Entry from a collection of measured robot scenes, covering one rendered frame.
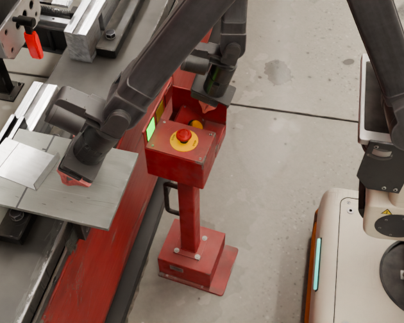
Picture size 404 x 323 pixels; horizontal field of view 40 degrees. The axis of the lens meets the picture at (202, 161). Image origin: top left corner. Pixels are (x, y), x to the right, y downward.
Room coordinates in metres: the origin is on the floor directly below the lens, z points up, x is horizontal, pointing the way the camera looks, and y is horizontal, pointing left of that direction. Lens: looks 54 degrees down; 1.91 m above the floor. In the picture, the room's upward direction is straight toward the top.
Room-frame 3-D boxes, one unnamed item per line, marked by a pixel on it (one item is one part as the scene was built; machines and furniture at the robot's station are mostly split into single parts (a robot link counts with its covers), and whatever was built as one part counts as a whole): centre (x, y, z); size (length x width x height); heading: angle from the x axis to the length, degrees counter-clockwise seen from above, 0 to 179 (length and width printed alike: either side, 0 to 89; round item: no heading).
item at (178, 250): (0.94, 0.04, 0.13); 0.10 x 0.10 x 0.01; 71
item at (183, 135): (0.89, 0.05, 0.79); 0.04 x 0.04 x 0.04
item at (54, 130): (0.69, 0.36, 0.89); 0.30 x 0.05 x 0.03; 166
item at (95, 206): (0.63, 0.28, 1.00); 0.26 x 0.18 x 0.01; 76
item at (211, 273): (0.93, 0.01, 0.06); 0.25 x 0.20 x 0.12; 71
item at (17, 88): (1.80, 0.90, 0.01); 0.12 x 0.12 x 0.03; 76
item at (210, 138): (0.94, 0.04, 0.75); 0.20 x 0.16 x 0.18; 161
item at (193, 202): (0.94, 0.04, 0.39); 0.05 x 0.05 x 0.54; 71
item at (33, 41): (0.80, 0.32, 1.20); 0.04 x 0.02 x 0.10; 76
